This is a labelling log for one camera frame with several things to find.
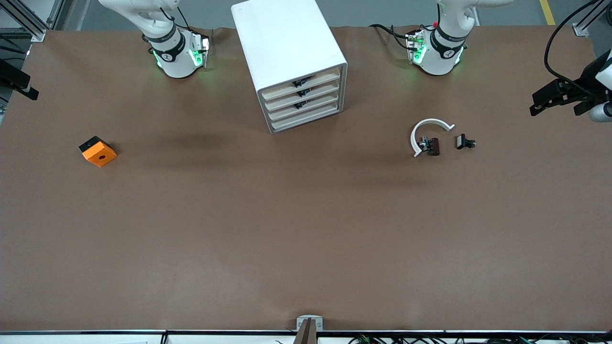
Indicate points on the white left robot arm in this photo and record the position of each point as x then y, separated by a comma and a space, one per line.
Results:
437, 59

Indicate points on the white drawer cabinet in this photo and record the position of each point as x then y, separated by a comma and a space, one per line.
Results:
282, 43

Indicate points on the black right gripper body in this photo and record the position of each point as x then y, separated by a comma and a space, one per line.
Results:
10, 76

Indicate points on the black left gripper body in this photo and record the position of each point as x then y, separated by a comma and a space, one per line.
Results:
577, 91

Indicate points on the white table edge rail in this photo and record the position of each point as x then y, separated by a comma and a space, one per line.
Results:
95, 338

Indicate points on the grey metal bracket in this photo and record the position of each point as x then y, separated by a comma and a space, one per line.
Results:
310, 319

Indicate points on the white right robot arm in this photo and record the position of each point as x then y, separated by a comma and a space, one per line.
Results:
177, 62

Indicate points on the aluminium frame profile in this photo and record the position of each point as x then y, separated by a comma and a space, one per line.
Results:
581, 29
36, 33

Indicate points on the brown post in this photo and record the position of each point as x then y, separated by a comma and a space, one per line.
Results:
306, 334

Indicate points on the small black white component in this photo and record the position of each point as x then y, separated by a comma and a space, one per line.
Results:
462, 141

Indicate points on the beige-fronted white drawer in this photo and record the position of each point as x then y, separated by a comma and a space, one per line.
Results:
325, 78
325, 100
325, 89
325, 111

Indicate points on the orange and black box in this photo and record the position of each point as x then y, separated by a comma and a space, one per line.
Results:
100, 155

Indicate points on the white curved plastic part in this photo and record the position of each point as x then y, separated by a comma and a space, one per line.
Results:
431, 120

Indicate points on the dark brown electrical component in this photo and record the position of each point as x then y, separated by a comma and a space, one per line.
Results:
433, 146

